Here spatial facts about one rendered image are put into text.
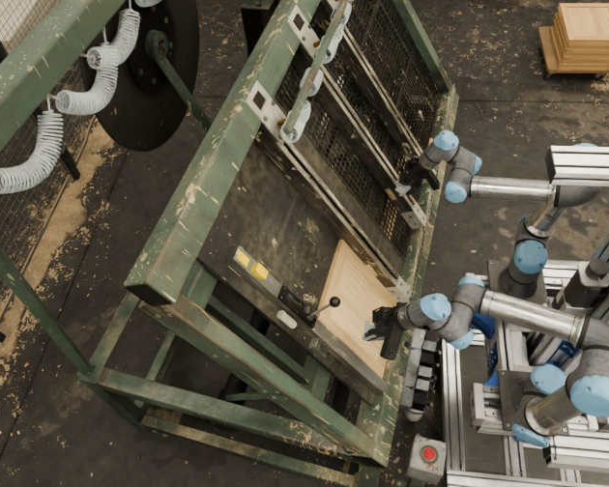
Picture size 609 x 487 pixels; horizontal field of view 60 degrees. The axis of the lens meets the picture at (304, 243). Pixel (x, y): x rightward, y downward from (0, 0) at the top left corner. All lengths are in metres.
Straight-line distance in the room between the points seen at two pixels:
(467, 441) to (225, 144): 2.00
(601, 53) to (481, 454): 3.29
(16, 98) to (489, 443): 2.50
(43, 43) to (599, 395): 1.70
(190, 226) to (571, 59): 3.98
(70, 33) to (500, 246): 2.90
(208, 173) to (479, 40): 4.19
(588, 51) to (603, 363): 3.64
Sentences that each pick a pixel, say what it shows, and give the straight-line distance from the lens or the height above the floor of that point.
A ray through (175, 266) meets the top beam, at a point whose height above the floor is 1.92.
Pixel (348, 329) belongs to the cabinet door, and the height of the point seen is 1.15.
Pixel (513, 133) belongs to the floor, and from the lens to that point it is 4.50.
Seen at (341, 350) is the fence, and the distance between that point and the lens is 1.97.
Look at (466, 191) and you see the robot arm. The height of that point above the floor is 1.56.
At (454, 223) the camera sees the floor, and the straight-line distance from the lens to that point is 3.81.
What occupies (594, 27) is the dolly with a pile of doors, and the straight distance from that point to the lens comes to 5.02.
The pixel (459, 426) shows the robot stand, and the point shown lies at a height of 0.23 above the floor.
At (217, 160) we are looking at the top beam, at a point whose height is 1.95.
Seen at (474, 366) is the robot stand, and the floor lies 0.21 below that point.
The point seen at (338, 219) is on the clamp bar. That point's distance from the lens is 1.98.
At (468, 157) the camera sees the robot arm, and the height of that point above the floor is 1.58.
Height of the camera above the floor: 3.00
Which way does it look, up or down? 55 degrees down
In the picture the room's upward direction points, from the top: 8 degrees counter-clockwise
